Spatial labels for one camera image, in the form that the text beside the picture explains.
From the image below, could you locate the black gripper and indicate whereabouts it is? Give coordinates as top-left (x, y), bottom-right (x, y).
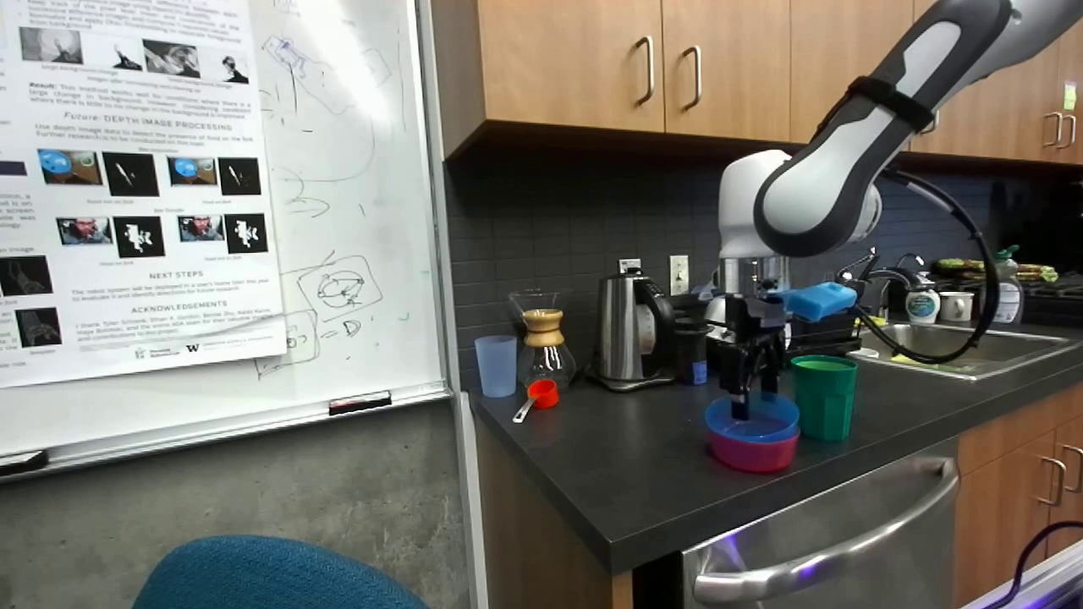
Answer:
top-left (702, 289), bottom-right (791, 427)

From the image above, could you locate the blue plastic bowl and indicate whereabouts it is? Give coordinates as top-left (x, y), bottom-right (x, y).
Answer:
top-left (702, 393), bottom-right (807, 452)

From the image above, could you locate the pink plastic bowl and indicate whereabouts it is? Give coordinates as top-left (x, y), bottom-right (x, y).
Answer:
top-left (703, 431), bottom-right (804, 479)

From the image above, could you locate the green plastic cup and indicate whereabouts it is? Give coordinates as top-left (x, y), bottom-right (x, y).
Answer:
top-left (784, 348), bottom-right (865, 447)

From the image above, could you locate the stainless steel kettle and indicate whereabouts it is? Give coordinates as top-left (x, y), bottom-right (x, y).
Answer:
top-left (592, 269), bottom-right (682, 396)

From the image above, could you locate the stainless steel dishwasher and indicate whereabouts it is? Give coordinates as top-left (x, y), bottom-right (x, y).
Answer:
top-left (678, 452), bottom-right (964, 609)

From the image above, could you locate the soap dispenser bottle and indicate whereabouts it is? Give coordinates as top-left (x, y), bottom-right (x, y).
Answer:
top-left (900, 262), bottom-right (947, 327)

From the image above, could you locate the red measuring scoop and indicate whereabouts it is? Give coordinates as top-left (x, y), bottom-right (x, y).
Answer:
top-left (508, 376), bottom-right (567, 431)

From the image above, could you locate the glass pour-over coffee maker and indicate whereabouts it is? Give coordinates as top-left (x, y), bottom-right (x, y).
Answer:
top-left (515, 303), bottom-right (583, 399)

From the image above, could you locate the stainless steel sink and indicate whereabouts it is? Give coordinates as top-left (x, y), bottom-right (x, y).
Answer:
top-left (854, 318), bottom-right (1083, 386)

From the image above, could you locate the translucent blue cup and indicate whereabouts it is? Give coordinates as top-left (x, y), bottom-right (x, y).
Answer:
top-left (471, 331), bottom-right (523, 404)

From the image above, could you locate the lower wooden cabinet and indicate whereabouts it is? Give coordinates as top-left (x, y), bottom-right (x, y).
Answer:
top-left (947, 379), bottom-right (1083, 609)

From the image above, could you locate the medium wooden cabinet door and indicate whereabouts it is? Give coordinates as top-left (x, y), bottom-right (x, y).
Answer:
top-left (659, 0), bottom-right (796, 145)

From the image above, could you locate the narrow wooden cabinet door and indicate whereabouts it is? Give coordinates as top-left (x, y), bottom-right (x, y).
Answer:
top-left (471, 0), bottom-right (666, 140)

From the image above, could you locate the whiteboard eraser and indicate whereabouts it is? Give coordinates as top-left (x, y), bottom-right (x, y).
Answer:
top-left (324, 388), bottom-right (399, 419)

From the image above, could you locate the whiteboard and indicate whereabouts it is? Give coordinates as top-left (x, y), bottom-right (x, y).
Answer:
top-left (0, 0), bottom-right (467, 481)

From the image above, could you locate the research poster with photos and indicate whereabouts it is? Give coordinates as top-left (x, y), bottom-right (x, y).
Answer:
top-left (0, 0), bottom-right (291, 393)

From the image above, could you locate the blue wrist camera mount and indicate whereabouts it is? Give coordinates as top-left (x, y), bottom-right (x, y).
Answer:
top-left (774, 279), bottom-right (865, 327)

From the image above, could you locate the tall wall outlet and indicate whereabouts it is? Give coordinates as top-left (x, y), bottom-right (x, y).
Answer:
top-left (665, 251), bottom-right (695, 303)

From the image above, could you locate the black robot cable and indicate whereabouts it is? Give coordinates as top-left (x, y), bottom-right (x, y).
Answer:
top-left (854, 167), bottom-right (1007, 368)

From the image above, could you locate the metal cabinet handle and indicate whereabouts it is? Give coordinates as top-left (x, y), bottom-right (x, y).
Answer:
top-left (674, 41), bottom-right (707, 114)
top-left (626, 31), bottom-right (659, 113)

